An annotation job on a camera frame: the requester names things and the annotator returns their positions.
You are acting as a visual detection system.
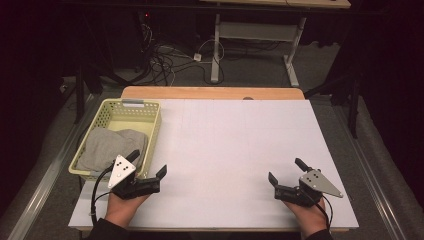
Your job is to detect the white board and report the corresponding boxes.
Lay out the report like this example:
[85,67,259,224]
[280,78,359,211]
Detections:
[68,98,360,231]

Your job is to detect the yellow plastic basket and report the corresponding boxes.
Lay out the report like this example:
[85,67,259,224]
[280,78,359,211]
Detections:
[68,98,163,184]

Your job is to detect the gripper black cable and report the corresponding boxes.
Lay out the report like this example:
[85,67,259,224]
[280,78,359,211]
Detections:
[89,163,116,226]
[311,192,335,232]

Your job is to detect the tangle of black cables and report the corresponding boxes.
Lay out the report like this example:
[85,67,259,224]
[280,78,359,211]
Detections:
[139,13,228,86]

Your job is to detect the white-legged desk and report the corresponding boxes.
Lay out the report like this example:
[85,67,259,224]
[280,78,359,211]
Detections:
[199,0,352,89]

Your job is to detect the grey shorts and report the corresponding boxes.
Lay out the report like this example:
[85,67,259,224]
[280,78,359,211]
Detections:
[75,127,150,173]

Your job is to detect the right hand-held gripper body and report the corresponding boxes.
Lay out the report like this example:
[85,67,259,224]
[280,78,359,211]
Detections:
[273,169,344,208]

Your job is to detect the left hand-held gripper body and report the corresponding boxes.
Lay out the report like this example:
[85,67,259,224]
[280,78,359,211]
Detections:
[107,154,162,201]

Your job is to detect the person's right hand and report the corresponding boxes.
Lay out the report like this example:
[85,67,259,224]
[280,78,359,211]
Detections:
[283,198,330,240]

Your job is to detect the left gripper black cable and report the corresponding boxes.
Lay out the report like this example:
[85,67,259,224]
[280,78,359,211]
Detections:
[89,163,116,226]

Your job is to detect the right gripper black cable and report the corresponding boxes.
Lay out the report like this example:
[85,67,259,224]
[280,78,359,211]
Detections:
[311,192,335,232]

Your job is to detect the metal floor rail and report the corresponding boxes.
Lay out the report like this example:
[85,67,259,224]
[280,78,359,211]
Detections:
[6,94,97,240]
[332,105,408,240]

